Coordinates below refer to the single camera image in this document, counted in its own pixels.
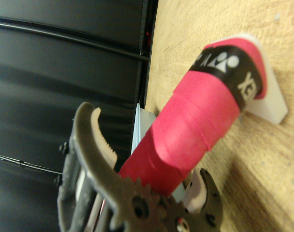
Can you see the blue litter tray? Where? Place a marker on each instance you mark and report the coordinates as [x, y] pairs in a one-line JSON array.
[[142, 125]]

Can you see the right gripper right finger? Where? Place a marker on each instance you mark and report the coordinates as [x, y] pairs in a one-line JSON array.
[[212, 207]]

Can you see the black curtain stand pole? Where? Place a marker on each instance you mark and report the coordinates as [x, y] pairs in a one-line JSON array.
[[127, 51], [20, 162]]

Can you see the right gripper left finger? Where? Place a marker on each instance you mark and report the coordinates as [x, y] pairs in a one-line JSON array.
[[89, 154]]

